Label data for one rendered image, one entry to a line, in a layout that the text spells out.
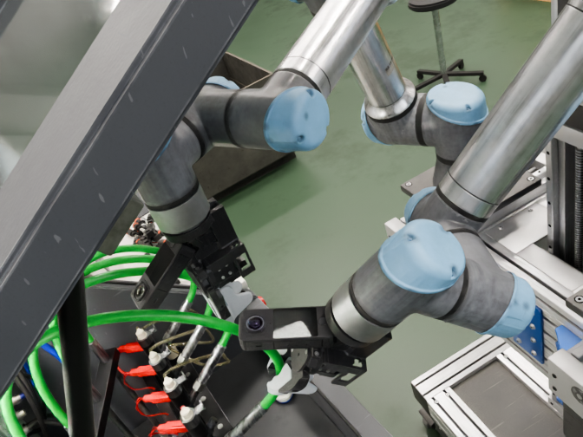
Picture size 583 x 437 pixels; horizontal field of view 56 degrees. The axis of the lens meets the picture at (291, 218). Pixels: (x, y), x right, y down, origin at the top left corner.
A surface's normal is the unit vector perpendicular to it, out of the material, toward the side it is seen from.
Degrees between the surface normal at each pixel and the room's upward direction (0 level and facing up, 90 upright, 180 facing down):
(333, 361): 45
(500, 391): 0
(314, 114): 90
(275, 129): 76
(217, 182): 90
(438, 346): 0
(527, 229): 0
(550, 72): 57
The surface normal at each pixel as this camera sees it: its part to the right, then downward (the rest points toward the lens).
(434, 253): 0.45, -0.58
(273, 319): -0.04, -0.67
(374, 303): -0.53, 0.44
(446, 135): -0.51, 0.63
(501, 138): -0.55, 0.20
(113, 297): 0.52, 0.38
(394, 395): -0.29, -0.76
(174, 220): 0.08, 0.58
